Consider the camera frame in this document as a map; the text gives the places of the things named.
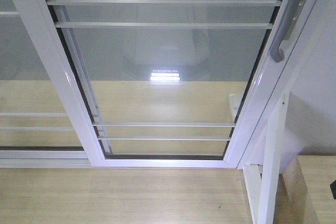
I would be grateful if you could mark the white bottom door track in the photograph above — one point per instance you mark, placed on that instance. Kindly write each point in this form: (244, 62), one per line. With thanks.
(44, 159)

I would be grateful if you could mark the white wooden support brace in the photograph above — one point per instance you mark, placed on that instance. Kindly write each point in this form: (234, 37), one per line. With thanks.
(267, 171)

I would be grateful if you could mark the black camera mount corner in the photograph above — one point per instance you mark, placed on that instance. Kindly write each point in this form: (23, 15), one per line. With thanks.
(333, 189)

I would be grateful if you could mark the wooden platform base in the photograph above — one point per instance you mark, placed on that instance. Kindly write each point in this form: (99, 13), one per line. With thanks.
(150, 120)

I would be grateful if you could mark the white door frame post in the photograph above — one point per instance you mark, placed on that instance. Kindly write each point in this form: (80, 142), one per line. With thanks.
(307, 78)

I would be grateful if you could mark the grey metal door handle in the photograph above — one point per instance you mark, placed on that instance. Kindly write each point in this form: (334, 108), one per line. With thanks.
(287, 17)

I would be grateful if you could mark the white framed sliding glass door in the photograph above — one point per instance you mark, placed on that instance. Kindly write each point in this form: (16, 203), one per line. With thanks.
(162, 42)

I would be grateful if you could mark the wooden side box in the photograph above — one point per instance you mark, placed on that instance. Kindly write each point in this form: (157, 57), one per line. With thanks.
(304, 194)

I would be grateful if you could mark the fixed white glass panel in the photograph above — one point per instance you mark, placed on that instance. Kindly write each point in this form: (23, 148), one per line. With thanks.
(26, 77)

